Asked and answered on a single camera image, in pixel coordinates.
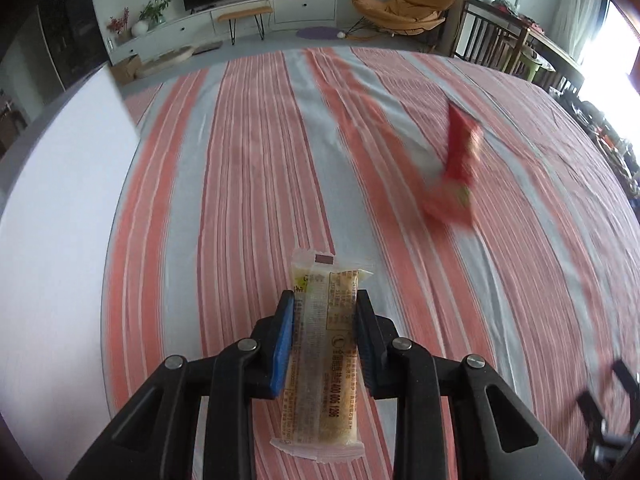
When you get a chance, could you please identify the red flowers in vase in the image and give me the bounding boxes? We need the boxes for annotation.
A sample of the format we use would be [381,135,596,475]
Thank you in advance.
[106,6,130,46]

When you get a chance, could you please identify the yellow rice cracker packet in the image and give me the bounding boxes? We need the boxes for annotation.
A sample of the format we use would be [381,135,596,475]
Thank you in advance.
[271,248,372,464]

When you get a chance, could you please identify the orange lounge chair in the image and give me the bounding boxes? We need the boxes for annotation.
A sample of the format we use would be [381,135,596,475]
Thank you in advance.
[344,0,457,37]

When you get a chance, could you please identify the white tv cabinet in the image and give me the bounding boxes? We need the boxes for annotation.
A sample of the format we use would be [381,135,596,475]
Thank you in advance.
[107,0,337,64]

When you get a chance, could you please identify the white board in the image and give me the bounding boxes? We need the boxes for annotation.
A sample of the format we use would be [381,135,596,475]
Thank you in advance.
[1,68,139,479]

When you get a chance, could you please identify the striped red grey tablecloth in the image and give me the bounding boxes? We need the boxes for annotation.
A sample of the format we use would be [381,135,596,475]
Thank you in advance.
[102,47,639,460]

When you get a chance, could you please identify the wooden bench stool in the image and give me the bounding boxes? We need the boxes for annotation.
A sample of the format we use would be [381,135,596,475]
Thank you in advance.
[217,6,273,46]

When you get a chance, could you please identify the plant in white vase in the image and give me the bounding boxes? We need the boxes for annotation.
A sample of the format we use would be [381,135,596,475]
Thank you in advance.
[131,0,171,38]

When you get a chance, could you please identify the red snack packet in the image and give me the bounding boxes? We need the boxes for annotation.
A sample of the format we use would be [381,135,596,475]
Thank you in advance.
[422,101,484,229]

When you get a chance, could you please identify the dark wooden chair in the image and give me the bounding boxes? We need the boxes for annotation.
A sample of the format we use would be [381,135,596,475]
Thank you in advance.
[449,0,530,75]

